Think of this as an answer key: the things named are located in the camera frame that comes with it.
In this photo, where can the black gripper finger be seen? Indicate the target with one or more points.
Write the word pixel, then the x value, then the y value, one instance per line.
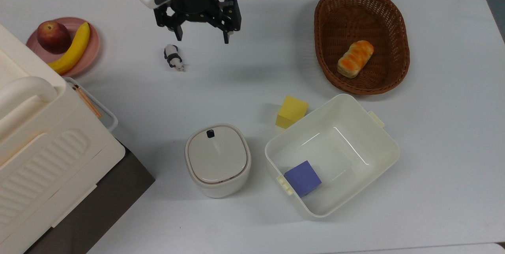
pixel 226 37
pixel 178 33

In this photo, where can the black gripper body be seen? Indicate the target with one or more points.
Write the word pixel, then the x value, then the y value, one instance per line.
pixel 197 5

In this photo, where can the white lidded trash can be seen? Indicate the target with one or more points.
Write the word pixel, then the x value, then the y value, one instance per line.
pixel 217 163

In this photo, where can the small panda figurine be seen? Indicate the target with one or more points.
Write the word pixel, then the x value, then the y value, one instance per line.
pixel 173 56

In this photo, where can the pink plate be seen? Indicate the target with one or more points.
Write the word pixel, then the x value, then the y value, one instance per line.
pixel 90 51

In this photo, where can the yellow cube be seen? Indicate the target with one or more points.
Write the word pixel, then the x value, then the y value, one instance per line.
pixel 291 111

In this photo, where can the yellow banana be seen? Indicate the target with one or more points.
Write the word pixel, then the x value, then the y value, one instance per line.
pixel 77 47

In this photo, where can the clear plastic tray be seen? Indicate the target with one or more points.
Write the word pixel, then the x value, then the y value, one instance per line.
pixel 106 114

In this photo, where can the orange pencil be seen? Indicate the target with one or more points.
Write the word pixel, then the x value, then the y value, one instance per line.
pixel 87 102

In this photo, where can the red apple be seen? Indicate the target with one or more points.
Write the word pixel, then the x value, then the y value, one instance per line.
pixel 53 37

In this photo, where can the toy bread loaf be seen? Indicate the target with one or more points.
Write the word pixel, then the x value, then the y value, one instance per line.
pixel 355 58

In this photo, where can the brown wicker basket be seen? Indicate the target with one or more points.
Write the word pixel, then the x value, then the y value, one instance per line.
pixel 361 13

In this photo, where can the white plastic bin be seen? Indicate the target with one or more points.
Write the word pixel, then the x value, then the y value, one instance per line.
pixel 355 127

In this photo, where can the purple cube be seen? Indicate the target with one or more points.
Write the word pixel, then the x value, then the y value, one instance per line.
pixel 303 178

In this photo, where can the dark brown base board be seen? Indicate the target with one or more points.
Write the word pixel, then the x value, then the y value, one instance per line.
pixel 106 202

